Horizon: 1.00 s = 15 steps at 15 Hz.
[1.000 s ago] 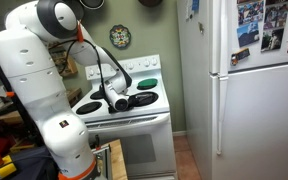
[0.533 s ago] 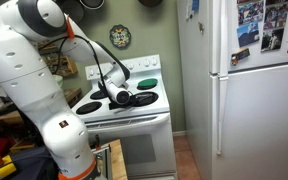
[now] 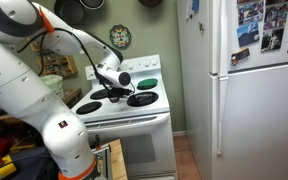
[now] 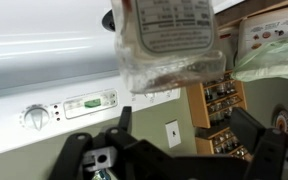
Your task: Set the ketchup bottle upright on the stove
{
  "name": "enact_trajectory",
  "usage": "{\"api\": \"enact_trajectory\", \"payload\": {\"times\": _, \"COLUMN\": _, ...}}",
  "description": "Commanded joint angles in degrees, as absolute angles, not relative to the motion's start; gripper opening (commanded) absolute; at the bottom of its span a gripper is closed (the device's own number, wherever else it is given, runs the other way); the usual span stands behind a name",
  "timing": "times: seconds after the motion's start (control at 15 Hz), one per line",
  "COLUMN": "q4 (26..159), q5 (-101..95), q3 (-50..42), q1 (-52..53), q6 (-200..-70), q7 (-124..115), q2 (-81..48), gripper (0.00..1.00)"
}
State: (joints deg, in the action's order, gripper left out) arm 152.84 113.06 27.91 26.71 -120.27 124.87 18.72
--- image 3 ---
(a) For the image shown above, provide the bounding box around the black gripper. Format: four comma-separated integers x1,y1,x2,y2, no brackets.
105,85,135,101

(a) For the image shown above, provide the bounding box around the white electric stove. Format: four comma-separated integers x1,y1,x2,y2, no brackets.
71,54,179,180

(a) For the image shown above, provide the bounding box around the large black coil burner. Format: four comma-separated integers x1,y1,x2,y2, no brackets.
89,88,111,101
126,91,160,108

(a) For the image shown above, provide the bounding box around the green round lid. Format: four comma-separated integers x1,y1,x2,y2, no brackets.
137,78,159,90

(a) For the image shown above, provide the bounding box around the wooden side counter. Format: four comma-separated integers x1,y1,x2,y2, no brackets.
62,87,84,109

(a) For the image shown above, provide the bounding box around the pale green plastic bag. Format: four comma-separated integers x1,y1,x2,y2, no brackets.
39,74,65,101

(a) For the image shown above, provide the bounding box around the hanging pan with light rim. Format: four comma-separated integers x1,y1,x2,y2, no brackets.
78,0,106,11

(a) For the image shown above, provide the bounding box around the dark hanging frying pan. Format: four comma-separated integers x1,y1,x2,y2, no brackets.
53,0,85,25

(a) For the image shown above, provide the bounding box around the brown hanging pan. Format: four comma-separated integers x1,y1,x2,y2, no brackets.
137,0,164,8

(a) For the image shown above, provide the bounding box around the dark blue bin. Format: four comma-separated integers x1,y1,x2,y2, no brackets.
3,143,61,180

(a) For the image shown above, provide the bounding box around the brass magnet clip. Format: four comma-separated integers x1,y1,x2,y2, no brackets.
197,21,205,36

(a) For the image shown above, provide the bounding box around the white paper note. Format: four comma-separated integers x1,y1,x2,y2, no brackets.
184,0,194,22

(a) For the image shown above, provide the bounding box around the blue fridge magnet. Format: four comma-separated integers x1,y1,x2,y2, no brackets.
191,0,200,13

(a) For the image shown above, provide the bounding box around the dark clip fridge magnet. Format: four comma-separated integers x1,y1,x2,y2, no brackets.
230,48,251,67

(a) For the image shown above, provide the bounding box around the blue sky fridge photo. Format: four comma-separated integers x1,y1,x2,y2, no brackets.
236,21,261,48

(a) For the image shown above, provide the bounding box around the white refrigerator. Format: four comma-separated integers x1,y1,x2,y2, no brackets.
176,0,288,180

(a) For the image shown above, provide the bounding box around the colourful crowd fridge photo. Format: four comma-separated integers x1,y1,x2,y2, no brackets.
237,1,265,26

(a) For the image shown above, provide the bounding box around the dark portrait fridge photo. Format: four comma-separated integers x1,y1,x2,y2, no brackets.
260,28,285,53

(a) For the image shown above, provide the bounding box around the people group fridge photo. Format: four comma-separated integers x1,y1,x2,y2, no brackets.
263,3,288,30

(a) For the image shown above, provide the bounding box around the white oven door handle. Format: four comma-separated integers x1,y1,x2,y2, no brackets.
85,113,171,132

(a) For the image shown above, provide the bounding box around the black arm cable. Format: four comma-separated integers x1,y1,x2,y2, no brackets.
16,27,137,98

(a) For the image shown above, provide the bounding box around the colourful decorative wall plate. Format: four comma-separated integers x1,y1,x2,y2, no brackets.
109,24,132,50

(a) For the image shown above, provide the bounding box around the aluminium frame rail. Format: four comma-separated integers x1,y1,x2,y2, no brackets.
90,143,114,180

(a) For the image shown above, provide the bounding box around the orange cable clip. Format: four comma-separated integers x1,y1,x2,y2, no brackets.
37,5,56,34

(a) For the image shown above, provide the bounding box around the long white fridge handle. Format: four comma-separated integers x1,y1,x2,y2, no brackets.
215,75,230,156

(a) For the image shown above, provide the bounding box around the short white fridge handle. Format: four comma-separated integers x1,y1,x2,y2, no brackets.
209,0,230,77

